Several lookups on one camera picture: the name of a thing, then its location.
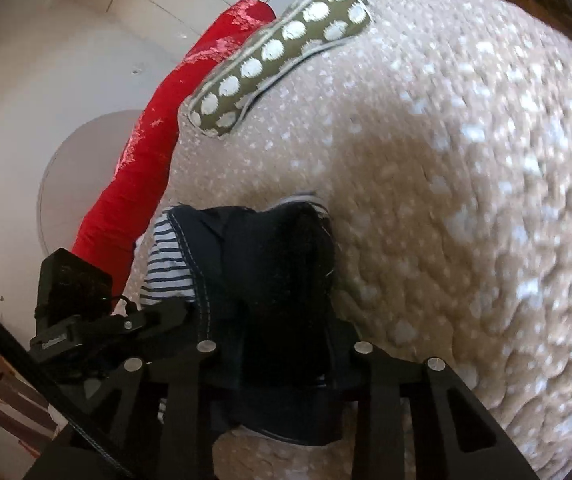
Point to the olive pillow with white dots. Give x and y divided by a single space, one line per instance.
306 28

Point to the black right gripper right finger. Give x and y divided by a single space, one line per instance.
454 436

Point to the beige dotted quilted bedspread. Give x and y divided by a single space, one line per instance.
440 140

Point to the navy striped pants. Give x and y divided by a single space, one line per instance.
258 284

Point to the beige round headboard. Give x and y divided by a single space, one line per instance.
77 173

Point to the long red pillow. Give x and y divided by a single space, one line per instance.
108 232

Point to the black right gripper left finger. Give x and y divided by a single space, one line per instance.
146 420

